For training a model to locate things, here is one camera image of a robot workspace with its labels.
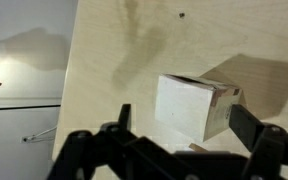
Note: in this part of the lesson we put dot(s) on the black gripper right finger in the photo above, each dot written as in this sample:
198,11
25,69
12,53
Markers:
245,126

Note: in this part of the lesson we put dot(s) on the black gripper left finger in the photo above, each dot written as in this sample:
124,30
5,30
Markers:
124,119

